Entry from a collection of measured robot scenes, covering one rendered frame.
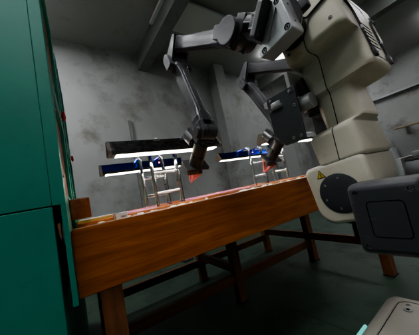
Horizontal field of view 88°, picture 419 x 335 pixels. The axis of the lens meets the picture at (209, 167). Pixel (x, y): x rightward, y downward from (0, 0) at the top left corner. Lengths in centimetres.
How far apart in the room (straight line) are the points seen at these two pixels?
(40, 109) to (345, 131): 80
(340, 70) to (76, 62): 437
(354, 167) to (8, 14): 100
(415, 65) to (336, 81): 860
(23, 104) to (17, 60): 13
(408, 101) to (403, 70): 95
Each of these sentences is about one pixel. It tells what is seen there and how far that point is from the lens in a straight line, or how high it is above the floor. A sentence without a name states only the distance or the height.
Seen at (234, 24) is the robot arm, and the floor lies 122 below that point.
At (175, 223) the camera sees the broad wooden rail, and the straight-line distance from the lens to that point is 79.
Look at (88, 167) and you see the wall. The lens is 399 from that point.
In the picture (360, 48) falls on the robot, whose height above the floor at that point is 106.
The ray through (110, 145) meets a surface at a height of 109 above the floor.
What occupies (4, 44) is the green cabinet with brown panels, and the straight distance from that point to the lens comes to 86.
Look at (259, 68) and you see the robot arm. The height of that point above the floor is 135.
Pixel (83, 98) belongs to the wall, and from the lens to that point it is 438.
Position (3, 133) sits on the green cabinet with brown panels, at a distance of 75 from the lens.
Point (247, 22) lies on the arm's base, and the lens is 69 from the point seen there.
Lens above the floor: 80
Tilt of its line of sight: 6 degrees up
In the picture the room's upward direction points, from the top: 11 degrees counter-clockwise
